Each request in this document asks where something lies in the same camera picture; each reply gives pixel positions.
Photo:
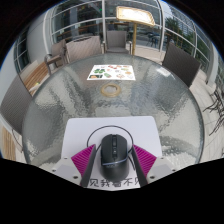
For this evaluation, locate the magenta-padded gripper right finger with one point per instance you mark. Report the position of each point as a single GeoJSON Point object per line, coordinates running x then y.
{"type": "Point", "coordinates": [145, 160]}

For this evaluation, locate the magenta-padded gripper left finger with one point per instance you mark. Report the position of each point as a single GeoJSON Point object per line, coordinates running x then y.
{"type": "Point", "coordinates": [83, 160]}

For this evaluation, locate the black computer mouse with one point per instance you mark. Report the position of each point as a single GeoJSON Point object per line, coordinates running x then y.
{"type": "Point", "coordinates": [114, 156]}

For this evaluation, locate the white mouse pad with drawing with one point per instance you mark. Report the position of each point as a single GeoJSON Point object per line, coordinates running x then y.
{"type": "Point", "coordinates": [80, 133]}

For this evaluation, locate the brown tape roll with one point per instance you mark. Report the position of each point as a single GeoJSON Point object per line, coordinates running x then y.
{"type": "Point", "coordinates": [103, 90]}

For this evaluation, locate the wooden slat bench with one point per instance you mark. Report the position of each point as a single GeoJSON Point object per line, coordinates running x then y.
{"type": "Point", "coordinates": [35, 75]}
{"type": "Point", "coordinates": [7, 145]}

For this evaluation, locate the dark metal outdoor furniture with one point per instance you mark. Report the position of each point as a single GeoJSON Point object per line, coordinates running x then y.
{"type": "Point", "coordinates": [216, 110]}

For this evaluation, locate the grey wicker chair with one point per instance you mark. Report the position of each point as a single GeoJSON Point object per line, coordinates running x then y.
{"type": "Point", "coordinates": [15, 103]}
{"type": "Point", "coordinates": [116, 40]}
{"type": "Point", "coordinates": [83, 49]}
{"type": "Point", "coordinates": [57, 53]}

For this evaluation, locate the laminated picture menu card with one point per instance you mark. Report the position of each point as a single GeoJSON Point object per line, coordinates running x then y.
{"type": "Point", "coordinates": [111, 72]}

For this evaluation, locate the dark brown wicker chair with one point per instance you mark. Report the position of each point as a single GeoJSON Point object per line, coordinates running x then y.
{"type": "Point", "coordinates": [181, 63]}

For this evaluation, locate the gold framed menu stand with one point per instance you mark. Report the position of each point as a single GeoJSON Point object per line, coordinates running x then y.
{"type": "Point", "coordinates": [135, 15]}

